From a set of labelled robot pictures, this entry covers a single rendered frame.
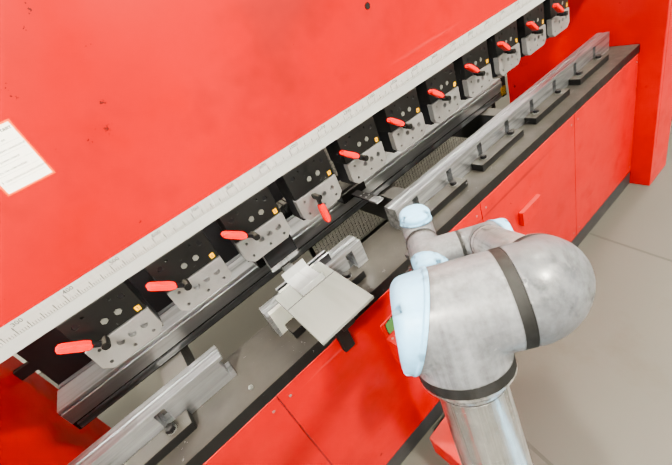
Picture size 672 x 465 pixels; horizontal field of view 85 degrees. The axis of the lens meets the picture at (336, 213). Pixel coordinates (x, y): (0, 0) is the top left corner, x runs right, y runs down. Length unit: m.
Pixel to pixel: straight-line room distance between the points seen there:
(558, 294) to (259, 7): 0.84
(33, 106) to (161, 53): 0.25
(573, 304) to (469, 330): 0.11
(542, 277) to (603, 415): 1.51
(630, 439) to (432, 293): 1.53
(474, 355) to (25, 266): 0.82
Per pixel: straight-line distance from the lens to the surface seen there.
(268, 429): 1.22
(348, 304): 0.99
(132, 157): 0.89
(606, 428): 1.89
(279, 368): 1.14
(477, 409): 0.49
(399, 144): 1.24
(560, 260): 0.45
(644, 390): 1.99
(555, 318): 0.43
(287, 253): 1.11
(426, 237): 0.84
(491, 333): 0.42
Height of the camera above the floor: 1.69
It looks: 31 degrees down
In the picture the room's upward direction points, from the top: 24 degrees counter-clockwise
